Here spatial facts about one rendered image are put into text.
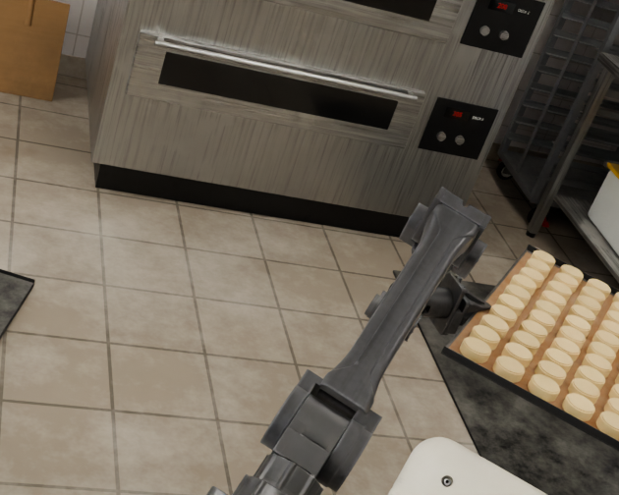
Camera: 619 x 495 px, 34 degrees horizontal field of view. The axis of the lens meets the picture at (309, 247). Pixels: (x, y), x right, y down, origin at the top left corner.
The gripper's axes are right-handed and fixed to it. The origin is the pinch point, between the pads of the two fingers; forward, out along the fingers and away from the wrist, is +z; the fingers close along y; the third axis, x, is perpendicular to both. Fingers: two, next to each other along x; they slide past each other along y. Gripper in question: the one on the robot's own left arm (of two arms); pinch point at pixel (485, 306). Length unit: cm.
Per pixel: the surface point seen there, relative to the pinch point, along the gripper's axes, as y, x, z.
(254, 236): 94, -181, 36
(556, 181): 60, -203, 175
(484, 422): 94, -78, 87
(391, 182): 66, -188, 87
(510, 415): 93, -82, 99
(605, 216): 60, -173, 182
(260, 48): 26, -194, 20
